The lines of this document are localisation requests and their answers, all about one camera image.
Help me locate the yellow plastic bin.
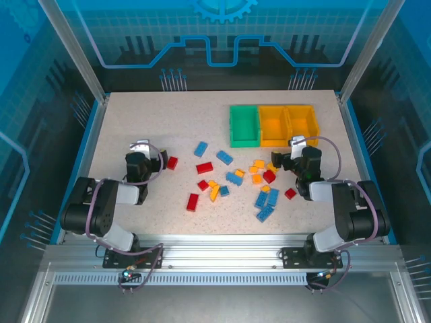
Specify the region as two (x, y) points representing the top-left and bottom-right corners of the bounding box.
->
(257, 105), (291, 148)
(285, 104), (320, 147)

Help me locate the green plastic bin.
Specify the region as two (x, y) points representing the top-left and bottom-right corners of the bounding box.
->
(229, 105), (262, 149)

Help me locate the blue table edge trim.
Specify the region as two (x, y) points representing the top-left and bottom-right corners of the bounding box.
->
(345, 100), (398, 245)
(49, 99), (102, 245)

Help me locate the aluminium mounting beam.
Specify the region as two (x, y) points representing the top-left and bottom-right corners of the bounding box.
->
(43, 234), (403, 274)

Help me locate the grey metal sheet panel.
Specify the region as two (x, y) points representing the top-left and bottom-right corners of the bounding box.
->
(43, 285), (403, 323)

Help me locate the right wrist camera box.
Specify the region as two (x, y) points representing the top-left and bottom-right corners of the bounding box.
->
(289, 135), (308, 159)

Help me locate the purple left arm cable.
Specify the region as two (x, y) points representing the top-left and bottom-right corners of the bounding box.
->
(84, 143), (166, 293)

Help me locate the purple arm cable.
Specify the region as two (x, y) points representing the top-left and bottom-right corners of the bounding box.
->
(84, 143), (166, 293)
(292, 135), (383, 293)

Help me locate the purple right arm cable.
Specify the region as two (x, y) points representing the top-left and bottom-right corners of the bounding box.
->
(292, 135), (383, 293)

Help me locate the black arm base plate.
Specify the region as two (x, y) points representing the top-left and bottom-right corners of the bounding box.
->
(102, 247), (165, 270)
(281, 246), (344, 270)

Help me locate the aluminium frame post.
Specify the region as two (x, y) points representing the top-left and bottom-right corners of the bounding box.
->
(338, 0), (407, 104)
(37, 0), (110, 104)

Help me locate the slotted metal cable duct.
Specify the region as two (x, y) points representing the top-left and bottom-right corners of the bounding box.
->
(53, 273), (312, 287)

